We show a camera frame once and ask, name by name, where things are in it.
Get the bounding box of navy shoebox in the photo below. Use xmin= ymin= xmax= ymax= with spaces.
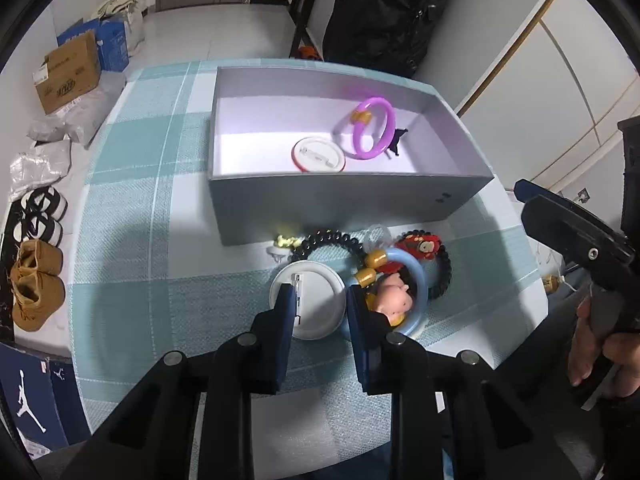
xmin=0 ymin=342 xmax=86 ymax=453

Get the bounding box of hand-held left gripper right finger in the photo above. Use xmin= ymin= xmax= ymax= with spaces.
xmin=346 ymin=284 xmax=581 ymax=480

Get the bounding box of black and white shoe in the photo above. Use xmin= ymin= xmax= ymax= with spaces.
xmin=10 ymin=186 xmax=68 ymax=217
xmin=12 ymin=210 xmax=63 ymax=248

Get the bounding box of white wardrobe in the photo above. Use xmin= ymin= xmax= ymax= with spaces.
xmin=455 ymin=0 xmax=640 ymax=201

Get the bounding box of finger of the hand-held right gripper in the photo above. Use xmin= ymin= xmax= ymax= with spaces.
xmin=520 ymin=193 xmax=637 ymax=292
xmin=515 ymin=179 xmax=576 ymax=206

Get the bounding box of clear plastic charm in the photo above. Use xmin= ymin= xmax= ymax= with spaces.
xmin=362 ymin=225 xmax=393 ymax=251

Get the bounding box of white pin badge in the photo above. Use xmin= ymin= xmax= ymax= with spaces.
xmin=269 ymin=260 xmax=347 ymax=342

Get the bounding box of grey plastic mailing bag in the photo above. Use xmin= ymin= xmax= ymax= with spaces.
xmin=65 ymin=72 xmax=126 ymax=147
xmin=27 ymin=117 xmax=71 ymax=142
xmin=10 ymin=140 xmax=72 ymax=201

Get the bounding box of brown boot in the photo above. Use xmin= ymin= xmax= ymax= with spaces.
xmin=11 ymin=267 xmax=66 ymax=332
xmin=17 ymin=240 xmax=65 ymax=281

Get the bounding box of grey cardboard box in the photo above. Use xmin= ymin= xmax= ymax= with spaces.
xmin=207 ymin=66 xmax=493 ymax=247

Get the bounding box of blue carton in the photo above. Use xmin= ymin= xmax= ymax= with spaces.
xmin=57 ymin=19 xmax=101 ymax=47
xmin=96 ymin=21 xmax=131 ymax=72

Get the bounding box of blue bracelet with amber beads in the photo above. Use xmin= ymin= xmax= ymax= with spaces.
xmin=342 ymin=247 xmax=429 ymax=342

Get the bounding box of black backpack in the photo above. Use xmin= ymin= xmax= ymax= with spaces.
xmin=322 ymin=0 xmax=463 ymax=78

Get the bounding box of black bead bracelet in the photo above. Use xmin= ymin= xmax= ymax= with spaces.
xmin=292 ymin=229 xmax=453 ymax=303

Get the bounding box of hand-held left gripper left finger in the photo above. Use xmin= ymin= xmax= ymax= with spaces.
xmin=62 ymin=284 xmax=296 ymax=480

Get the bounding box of small yellow white charm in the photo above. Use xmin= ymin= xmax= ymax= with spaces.
xmin=267 ymin=234 xmax=298 ymax=263

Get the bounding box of pink pig toy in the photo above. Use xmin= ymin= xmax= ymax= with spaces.
xmin=367 ymin=272 xmax=415 ymax=326

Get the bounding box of red charm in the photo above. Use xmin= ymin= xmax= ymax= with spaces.
xmin=395 ymin=231 xmax=443 ymax=261

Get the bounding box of person's dark clothing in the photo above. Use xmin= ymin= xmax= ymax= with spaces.
xmin=500 ymin=280 xmax=608 ymax=480

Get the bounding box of brown cardboard carton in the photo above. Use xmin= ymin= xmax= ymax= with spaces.
xmin=32 ymin=30 xmax=103 ymax=115

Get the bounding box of red-rimmed white badge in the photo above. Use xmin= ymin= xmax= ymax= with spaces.
xmin=291 ymin=136 xmax=347 ymax=174

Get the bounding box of black metal rack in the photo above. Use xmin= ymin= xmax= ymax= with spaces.
xmin=289 ymin=0 xmax=327 ymax=61

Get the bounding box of person's right hand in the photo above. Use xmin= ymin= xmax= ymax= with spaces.
xmin=567 ymin=296 xmax=640 ymax=401

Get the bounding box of purple spiral bracelet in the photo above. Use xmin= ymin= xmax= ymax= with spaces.
xmin=334 ymin=96 xmax=397 ymax=161

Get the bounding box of white fabric bag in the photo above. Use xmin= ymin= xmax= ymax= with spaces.
xmin=95 ymin=0 xmax=146 ymax=56

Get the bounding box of teal checked tablecloth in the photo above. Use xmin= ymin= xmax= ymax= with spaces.
xmin=67 ymin=60 xmax=548 ymax=451

